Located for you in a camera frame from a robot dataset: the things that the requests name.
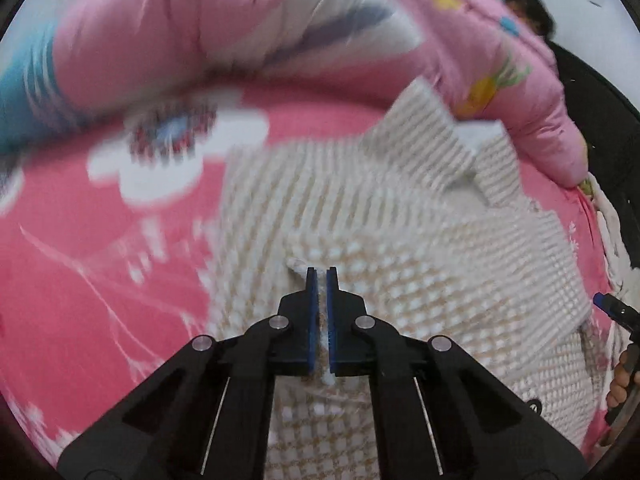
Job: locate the white fluffy blanket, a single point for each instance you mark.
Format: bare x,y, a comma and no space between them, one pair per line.
612,240

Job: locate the pink printed quilt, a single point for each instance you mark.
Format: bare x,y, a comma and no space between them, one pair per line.
200,25

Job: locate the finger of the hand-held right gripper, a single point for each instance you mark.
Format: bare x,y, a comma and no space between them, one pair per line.
612,307

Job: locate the beige white checkered coat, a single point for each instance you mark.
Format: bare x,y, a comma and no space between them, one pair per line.
400,240

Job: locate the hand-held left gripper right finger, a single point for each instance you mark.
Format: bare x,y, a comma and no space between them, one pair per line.
331,320

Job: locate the person's right hand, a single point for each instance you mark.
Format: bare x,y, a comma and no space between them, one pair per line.
621,377

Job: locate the pink floral bed sheet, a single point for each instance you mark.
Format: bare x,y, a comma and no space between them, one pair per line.
100,270

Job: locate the black headboard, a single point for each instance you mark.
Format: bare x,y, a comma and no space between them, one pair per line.
600,135

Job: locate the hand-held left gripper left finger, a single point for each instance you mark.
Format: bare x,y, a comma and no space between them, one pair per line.
313,320

